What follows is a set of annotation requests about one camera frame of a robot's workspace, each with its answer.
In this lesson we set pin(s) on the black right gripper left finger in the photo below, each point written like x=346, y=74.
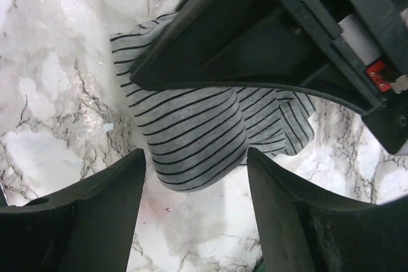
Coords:
x=87, y=226

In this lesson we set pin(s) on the grey striped underwear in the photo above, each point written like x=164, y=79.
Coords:
x=195, y=137

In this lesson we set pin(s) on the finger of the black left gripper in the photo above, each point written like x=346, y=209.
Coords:
x=292, y=45

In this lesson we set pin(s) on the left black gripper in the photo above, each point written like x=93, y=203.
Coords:
x=375, y=34

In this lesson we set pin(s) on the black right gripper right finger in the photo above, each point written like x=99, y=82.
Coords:
x=303, y=227

